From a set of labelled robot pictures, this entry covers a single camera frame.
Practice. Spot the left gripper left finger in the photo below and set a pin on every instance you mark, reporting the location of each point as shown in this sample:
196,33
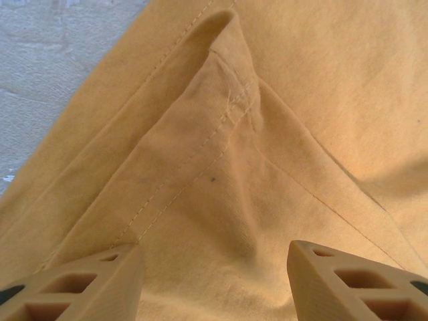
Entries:
100,287

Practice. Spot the yellow t-shirt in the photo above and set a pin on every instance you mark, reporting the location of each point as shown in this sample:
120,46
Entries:
234,133

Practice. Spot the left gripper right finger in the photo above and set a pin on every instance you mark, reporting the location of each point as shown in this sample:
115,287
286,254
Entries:
321,284

